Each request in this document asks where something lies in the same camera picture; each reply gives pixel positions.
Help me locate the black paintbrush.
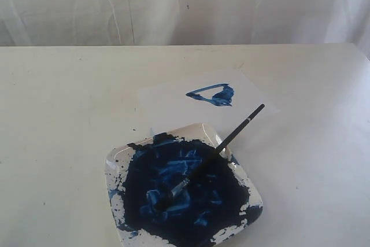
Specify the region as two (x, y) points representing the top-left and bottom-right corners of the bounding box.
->
(154, 104), (265, 211)

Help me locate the white plate with blue paint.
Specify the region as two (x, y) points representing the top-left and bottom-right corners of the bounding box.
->
(105, 123), (263, 246)

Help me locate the white curtain backdrop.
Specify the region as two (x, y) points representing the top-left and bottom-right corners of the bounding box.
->
(1, 0), (369, 51)

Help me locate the white paper sheet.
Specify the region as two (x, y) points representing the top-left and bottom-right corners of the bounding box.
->
(137, 69), (279, 134)

